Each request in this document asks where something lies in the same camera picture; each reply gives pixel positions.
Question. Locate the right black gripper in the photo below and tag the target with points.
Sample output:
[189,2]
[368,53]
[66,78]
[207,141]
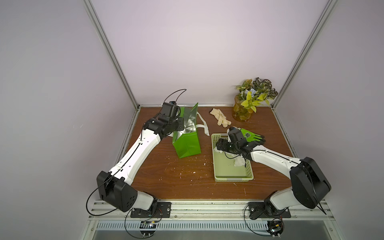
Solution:
[224,144]

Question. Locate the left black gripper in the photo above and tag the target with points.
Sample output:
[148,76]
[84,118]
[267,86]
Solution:
[180,127]

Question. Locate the white ice pack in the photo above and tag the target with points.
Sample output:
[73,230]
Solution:
[217,150]
[239,161]

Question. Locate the green insulated delivery bag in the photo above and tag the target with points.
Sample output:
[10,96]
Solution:
[186,142]

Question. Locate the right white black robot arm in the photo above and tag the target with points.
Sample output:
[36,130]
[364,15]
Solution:
[308,183]

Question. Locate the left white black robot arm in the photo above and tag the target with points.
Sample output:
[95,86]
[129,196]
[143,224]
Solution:
[115,186]

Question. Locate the green black work glove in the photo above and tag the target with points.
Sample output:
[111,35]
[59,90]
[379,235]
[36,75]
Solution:
[250,136]

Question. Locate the light green plastic basket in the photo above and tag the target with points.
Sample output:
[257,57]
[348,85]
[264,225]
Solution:
[224,165]

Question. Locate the beige rubber glove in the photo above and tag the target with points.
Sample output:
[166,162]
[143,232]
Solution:
[221,118]

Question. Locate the potted artificial plant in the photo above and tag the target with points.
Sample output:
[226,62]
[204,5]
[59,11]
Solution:
[252,94]

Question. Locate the right controller board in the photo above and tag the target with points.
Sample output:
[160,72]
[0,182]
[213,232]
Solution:
[275,227]

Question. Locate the controller board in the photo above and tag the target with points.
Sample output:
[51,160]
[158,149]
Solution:
[148,228]
[275,227]

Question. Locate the left controller board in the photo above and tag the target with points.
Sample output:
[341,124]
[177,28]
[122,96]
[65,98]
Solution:
[148,228]

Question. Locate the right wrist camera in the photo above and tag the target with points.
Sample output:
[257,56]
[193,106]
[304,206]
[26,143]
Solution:
[235,135]

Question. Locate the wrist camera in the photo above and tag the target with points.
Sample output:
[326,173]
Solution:
[170,109]
[235,135]

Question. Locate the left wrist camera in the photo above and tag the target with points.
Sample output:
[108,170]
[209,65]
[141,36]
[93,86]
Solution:
[170,109]

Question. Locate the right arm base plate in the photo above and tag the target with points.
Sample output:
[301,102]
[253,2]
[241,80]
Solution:
[257,210]

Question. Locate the aluminium front rail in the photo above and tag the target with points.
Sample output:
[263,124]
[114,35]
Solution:
[213,210]

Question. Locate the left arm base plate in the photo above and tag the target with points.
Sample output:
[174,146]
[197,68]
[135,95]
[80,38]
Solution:
[157,210]

